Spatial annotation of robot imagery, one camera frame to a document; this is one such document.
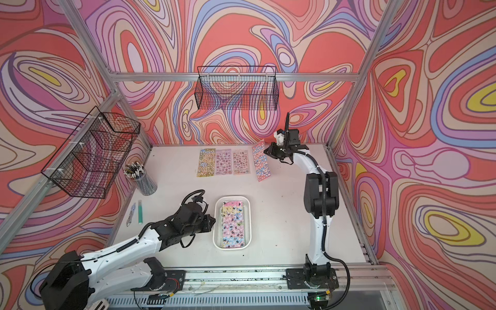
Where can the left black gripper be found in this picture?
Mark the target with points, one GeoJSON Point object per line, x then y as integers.
{"type": "Point", "coordinates": [207, 220]}

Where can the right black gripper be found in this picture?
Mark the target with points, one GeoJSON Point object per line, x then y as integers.
{"type": "Point", "coordinates": [272, 148]}

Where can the white plastic storage tray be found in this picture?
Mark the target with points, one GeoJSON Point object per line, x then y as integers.
{"type": "Point", "coordinates": [217, 230]}

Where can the blue red animal sticker sheet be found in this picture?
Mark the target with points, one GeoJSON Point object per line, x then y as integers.
{"type": "Point", "coordinates": [262, 169]}

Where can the yellow green sticker sheet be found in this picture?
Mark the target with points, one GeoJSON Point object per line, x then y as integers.
{"type": "Point", "coordinates": [206, 165]}

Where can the pink bonbon sticker sheet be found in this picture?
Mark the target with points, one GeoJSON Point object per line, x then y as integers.
{"type": "Point", "coordinates": [240, 162]}

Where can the pink puffy sticker sheet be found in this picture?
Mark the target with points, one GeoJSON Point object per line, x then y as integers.
{"type": "Point", "coordinates": [223, 162]}

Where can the pink yellow pastel sticker sheet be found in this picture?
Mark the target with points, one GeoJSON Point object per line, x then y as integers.
{"type": "Point", "coordinates": [233, 225]}

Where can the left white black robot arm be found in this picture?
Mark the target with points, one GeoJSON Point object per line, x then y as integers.
{"type": "Point", "coordinates": [76, 281]}

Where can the green pen on table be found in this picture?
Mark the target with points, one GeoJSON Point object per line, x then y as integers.
{"type": "Point", "coordinates": [140, 212]}

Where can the mesh pen cup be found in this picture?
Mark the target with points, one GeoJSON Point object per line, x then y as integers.
{"type": "Point", "coordinates": [145, 184]}

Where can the small clear blue tool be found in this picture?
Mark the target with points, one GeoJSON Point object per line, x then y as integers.
{"type": "Point", "coordinates": [131, 215]}

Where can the bundle of pens in cup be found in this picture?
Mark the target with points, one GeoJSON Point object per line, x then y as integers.
{"type": "Point", "coordinates": [134, 171]}

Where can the white keypad device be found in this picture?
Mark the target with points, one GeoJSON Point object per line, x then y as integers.
{"type": "Point", "coordinates": [102, 304]}

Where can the black wire basket at back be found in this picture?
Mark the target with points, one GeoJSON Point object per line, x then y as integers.
{"type": "Point", "coordinates": [237, 87]}

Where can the black wire basket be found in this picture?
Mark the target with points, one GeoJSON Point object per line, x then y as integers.
{"type": "Point", "coordinates": [93, 154]}
{"type": "Point", "coordinates": [237, 87]}

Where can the black wire basket on left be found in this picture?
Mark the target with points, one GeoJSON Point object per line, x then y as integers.
{"type": "Point", "coordinates": [93, 154]}

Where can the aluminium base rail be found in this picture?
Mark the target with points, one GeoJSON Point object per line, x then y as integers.
{"type": "Point", "coordinates": [368, 287]}

